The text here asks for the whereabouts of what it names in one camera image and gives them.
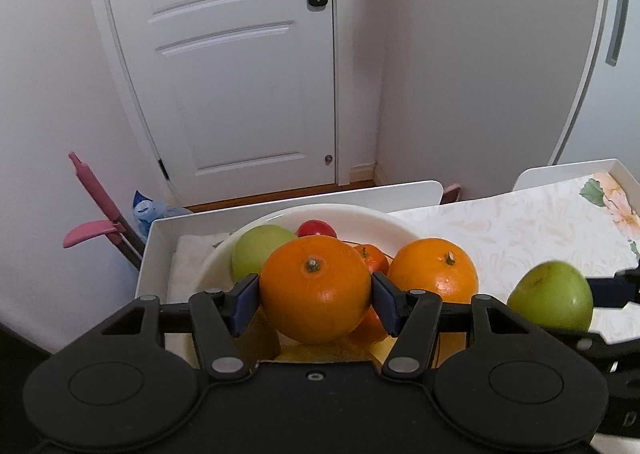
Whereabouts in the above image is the small green apple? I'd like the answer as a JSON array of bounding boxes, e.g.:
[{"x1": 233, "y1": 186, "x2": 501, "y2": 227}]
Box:
[{"x1": 230, "y1": 225, "x2": 299, "y2": 285}]

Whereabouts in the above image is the medium orange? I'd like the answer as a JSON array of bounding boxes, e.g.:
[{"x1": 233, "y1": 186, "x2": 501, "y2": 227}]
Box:
[{"x1": 388, "y1": 237, "x2": 479, "y2": 306}]

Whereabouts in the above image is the red tomato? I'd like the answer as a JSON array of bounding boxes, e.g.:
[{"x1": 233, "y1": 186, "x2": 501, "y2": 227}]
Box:
[{"x1": 296, "y1": 219, "x2": 338, "y2": 239}]

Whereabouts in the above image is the white panel door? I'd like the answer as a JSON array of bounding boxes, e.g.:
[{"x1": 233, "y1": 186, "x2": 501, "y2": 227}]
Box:
[{"x1": 82, "y1": 0, "x2": 341, "y2": 200}]

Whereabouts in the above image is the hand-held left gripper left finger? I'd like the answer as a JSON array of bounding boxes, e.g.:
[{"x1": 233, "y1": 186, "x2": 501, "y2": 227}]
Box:
[{"x1": 95, "y1": 273, "x2": 261, "y2": 381}]

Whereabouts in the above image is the small tangerine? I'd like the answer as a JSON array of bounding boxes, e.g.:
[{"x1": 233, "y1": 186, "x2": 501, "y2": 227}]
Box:
[{"x1": 352, "y1": 244, "x2": 390, "y2": 277}]

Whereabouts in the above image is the grey recessed door handle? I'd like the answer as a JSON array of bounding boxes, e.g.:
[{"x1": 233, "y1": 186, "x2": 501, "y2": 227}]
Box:
[{"x1": 606, "y1": 0, "x2": 632, "y2": 66}]

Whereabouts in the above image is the pink broom stick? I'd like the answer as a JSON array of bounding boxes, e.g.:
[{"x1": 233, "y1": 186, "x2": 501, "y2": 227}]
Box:
[{"x1": 68, "y1": 151, "x2": 146, "y2": 271}]

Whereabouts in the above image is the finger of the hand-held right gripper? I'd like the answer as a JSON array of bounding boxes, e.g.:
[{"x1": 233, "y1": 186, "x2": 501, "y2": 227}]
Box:
[
  {"x1": 585, "y1": 267, "x2": 640, "y2": 308},
  {"x1": 542, "y1": 327, "x2": 640, "y2": 361}
]

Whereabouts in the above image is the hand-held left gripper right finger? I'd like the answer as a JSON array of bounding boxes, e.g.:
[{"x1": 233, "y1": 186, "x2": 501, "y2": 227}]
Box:
[{"x1": 371, "y1": 271, "x2": 543, "y2": 377}]

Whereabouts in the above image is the large orange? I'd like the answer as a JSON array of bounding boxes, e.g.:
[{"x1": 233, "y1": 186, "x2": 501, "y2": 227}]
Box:
[{"x1": 259, "y1": 237, "x2": 373, "y2": 345}]

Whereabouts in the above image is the cream oval bowl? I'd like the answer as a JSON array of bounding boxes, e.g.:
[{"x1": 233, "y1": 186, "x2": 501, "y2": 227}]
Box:
[{"x1": 195, "y1": 203, "x2": 441, "y2": 365}]

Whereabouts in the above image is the large green apple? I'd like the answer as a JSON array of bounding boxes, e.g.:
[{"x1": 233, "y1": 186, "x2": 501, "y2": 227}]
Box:
[{"x1": 506, "y1": 261, "x2": 595, "y2": 332}]

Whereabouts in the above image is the mandarin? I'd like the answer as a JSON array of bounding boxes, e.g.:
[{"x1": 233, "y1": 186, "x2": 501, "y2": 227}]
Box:
[{"x1": 347, "y1": 307, "x2": 392, "y2": 345}]

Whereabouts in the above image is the blue plastic bag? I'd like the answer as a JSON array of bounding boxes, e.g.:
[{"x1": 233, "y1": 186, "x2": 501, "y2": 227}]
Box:
[{"x1": 132, "y1": 190, "x2": 193, "y2": 236}]

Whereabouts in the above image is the white door with recess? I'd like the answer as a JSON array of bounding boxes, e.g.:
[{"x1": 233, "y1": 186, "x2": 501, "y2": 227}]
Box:
[{"x1": 547, "y1": 0, "x2": 640, "y2": 167}]

